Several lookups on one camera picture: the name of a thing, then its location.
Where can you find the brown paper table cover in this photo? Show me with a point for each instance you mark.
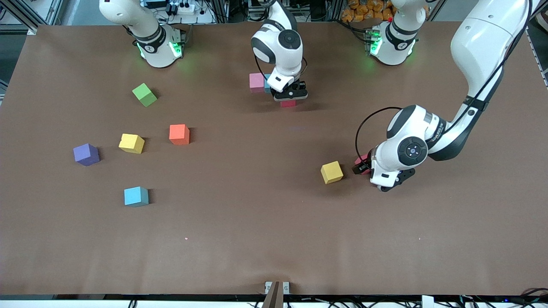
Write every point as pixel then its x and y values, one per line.
pixel 257 222

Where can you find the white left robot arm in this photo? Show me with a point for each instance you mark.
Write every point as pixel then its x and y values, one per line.
pixel 406 149

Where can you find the red foam block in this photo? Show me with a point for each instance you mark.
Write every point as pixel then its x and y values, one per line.
pixel 363 158
pixel 288 104

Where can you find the metal mount bracket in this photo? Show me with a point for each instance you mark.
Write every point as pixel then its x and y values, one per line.
pixel 276 295

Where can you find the small white box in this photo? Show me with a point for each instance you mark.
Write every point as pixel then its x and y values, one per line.
pixel 427 302

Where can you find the green foam block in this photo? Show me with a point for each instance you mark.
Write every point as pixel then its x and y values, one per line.
pixel 144 95

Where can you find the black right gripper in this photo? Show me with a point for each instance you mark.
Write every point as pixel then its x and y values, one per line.
pixel 301 87

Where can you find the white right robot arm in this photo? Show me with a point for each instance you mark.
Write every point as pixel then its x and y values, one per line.
pixel 282 47

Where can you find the pink foam block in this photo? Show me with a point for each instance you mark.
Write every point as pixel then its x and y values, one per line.
pixel 257 82

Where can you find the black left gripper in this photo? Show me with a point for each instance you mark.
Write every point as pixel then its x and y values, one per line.
pixel 367 162

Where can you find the purple foam block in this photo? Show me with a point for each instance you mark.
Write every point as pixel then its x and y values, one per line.
pixel 86 155

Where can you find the white power strip with plugs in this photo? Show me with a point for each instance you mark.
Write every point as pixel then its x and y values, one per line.
pixel 184 7

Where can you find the aluminium frame profile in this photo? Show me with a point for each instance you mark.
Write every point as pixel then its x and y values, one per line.
pixel 524 19
pixel 25 23

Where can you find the orange snack bag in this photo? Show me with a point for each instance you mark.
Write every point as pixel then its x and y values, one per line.
pixel 364 10

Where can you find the blue foam block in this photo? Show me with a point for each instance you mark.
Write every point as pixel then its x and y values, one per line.
pixel 267 83
pixel 136 196

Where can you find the yellow foam block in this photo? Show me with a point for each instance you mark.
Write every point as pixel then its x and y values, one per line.
pixel 131 143
pixel 332 172

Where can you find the orange foam block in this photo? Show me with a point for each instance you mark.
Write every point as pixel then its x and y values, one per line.
pixel 179 134

